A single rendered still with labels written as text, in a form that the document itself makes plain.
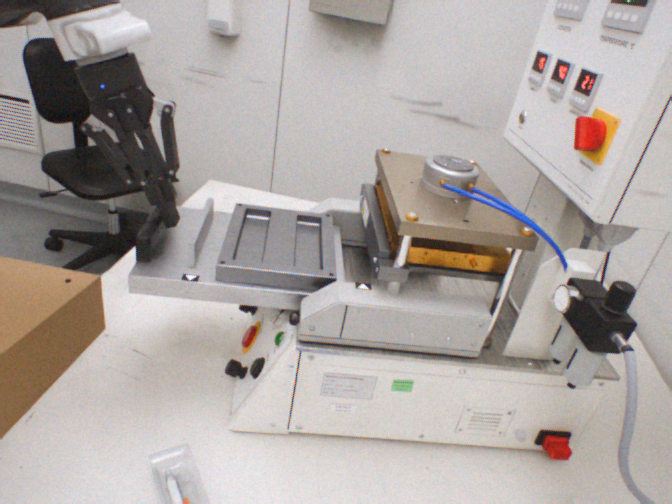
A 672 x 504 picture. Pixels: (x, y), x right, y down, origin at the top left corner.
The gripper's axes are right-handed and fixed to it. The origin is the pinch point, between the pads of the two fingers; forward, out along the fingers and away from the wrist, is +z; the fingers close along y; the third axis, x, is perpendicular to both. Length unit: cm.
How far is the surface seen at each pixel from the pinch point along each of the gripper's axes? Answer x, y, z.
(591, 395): 18, -55, 36
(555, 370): 18, -50, 29
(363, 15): -139, -44, -4
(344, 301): 16.3, -23.4, 11.8
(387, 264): 13.3, -29.7, 9.5
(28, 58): -140, 85, -16
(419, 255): 10.6, -34.3, 10.9
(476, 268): 12.3, -41.3, 13.6
